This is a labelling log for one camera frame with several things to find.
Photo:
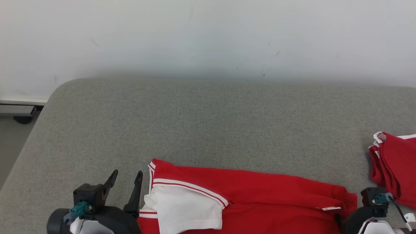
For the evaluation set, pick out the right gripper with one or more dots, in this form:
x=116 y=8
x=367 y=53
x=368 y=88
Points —
x=354 y=222

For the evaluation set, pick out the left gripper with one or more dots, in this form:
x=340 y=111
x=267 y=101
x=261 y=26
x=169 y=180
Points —
x=120 y=221

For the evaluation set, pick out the red Bulls shorts white stripe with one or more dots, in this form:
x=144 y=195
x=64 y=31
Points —
x=396 y=165

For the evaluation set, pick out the red shirt with white sleeves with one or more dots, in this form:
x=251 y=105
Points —
x=266 y=201

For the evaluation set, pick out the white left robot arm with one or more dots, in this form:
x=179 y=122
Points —
x=91 y=228

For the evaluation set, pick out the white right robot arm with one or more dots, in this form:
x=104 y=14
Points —
x=377 y=227

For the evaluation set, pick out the teal right camera connector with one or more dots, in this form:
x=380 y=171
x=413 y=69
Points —
x=382 y=199

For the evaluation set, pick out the teal camera connector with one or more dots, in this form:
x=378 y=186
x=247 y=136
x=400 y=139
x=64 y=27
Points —
x=78 y=209
x=382 y=199

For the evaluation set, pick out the teal left camera connector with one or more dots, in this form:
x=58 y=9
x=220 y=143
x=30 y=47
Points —
x=78 y=209

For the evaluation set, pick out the white wall baseboard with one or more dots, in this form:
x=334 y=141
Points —
x=19 y=100

